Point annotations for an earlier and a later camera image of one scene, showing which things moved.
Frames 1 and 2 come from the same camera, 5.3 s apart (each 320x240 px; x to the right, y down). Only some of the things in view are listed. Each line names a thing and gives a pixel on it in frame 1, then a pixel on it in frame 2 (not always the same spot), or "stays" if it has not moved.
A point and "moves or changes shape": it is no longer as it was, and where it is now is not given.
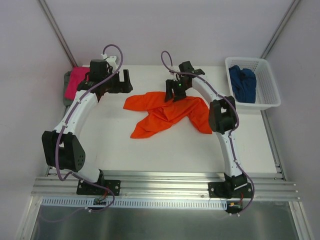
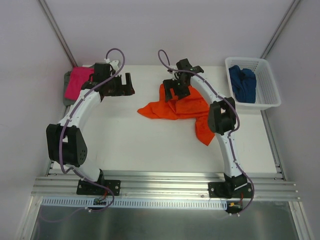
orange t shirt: [161, 112] moves or changes shape
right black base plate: [225, 190] stays
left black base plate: [86, 188] stays
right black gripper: [176, 88] stays
